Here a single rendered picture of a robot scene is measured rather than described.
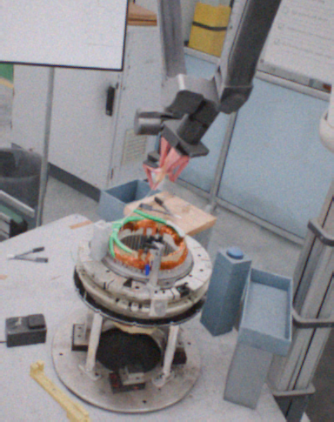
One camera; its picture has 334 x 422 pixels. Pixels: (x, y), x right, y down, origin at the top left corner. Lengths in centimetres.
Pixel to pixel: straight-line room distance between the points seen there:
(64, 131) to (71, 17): 180
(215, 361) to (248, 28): 93
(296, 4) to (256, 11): 252
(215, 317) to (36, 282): 54
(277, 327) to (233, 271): 24
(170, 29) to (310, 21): 211
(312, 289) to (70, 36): 128
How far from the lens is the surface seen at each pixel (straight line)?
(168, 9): 134
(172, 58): 137
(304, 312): 156
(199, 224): 155
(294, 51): 344
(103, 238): 123
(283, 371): 167
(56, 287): 169
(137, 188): 176
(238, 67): 100
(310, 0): 340
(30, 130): 416
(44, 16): 215
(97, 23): 221
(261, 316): 134
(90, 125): 370
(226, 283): 151
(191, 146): 113
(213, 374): 152
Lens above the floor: 180
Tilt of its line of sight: 26 degrees down
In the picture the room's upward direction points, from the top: 11 degrees clockwise
